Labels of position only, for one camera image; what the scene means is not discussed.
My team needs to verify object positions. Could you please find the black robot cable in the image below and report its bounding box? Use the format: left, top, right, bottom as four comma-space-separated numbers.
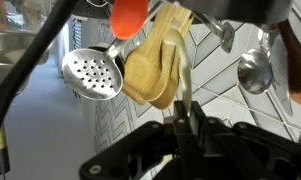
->
0, 0, 81, 176

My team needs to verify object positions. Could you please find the dark brown utensil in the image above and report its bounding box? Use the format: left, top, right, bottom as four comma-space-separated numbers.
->
278, 18, 301, 108

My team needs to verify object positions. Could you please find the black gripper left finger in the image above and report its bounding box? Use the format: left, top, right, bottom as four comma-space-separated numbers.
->
78, 101, 204, 180

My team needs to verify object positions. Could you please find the stainless steel utensil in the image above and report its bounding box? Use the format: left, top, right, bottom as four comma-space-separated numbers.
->
189, 11, 236, 54

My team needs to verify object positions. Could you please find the slotted metal spoon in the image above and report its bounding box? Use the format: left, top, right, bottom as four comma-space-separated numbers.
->
61, 1, 164, 101

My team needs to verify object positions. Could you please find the wooden turner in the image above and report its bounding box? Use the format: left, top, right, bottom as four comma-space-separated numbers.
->
149, 13, 195, 111

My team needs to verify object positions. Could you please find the metal ladle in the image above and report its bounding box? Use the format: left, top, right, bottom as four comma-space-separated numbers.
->
237, 23, 274, 95

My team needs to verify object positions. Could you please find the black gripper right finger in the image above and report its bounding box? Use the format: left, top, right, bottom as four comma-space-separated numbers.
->
190, 101, 301, 180

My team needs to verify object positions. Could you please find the orange silicone spoon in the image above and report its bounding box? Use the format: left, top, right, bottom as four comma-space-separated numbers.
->
109, 0, 150, 41

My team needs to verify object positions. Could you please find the metal utensil holding bucket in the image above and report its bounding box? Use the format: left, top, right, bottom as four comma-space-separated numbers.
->
176, 0, 294, 24

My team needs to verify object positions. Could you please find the wooden spoon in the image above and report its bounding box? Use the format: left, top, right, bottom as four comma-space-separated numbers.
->
121, 3, 188, 106

